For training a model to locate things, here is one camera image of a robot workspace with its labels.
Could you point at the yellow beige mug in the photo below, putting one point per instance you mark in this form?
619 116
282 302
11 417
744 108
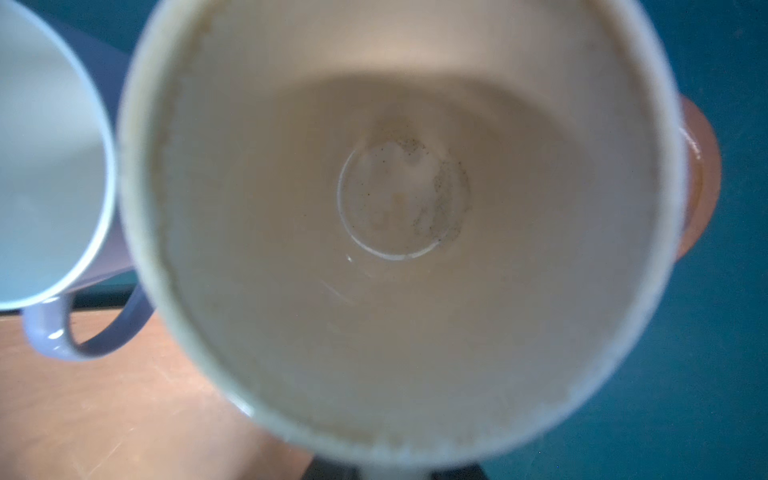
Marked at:
405 235

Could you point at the brown wooden coaster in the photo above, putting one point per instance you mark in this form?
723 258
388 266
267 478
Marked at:
704 174

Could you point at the lilac mug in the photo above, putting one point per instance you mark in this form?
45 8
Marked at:
60 225

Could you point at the orange wooden tray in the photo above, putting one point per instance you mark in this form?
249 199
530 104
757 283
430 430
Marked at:
143 412

